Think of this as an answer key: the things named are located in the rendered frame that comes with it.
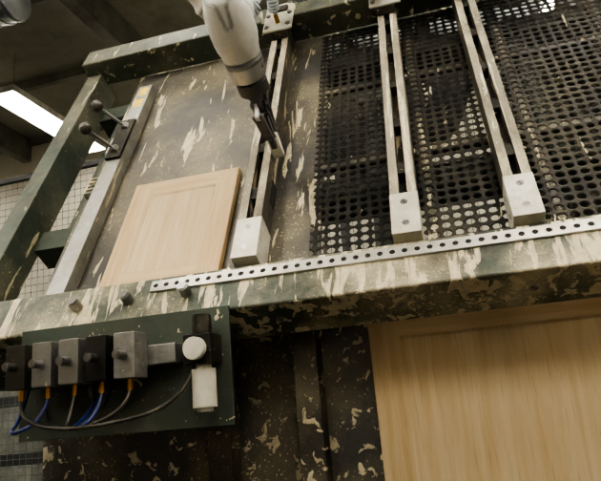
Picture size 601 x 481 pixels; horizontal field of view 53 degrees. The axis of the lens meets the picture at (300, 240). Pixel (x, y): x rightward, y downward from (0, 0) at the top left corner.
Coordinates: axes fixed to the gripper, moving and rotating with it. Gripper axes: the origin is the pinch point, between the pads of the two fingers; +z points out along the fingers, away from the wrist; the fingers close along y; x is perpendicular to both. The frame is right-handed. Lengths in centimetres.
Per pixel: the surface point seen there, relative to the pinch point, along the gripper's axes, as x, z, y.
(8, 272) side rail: 76, 7, -24
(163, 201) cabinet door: 33.5, 6.8, -6.3
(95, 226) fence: 52, 6, -13
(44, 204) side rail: 76, 8, 4
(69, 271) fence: 53, 4, -30
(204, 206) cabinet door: 20.6, 6.8, -11.3
